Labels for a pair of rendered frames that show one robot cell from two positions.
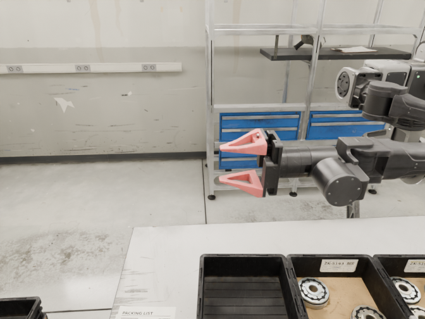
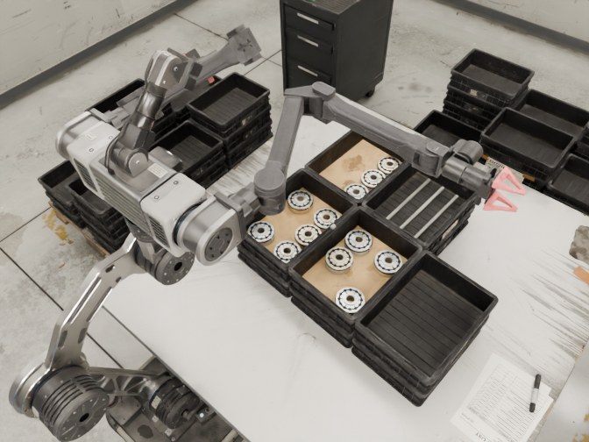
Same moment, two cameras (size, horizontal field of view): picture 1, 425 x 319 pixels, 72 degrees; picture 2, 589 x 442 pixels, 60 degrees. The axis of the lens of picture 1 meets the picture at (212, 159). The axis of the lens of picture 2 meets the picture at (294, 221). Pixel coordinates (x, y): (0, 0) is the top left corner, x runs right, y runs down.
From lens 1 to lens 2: 160 cm
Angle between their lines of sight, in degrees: 92
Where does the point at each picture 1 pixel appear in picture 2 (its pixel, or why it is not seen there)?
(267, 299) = (386, 329)
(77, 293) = not seen: outside the picture
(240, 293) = (404, 350)
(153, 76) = not seen: outside the picture
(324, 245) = (238, 356)
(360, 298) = (317, 275)
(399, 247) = (180, 296)
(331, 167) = (474, 150)
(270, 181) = not seen: hidden behind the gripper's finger
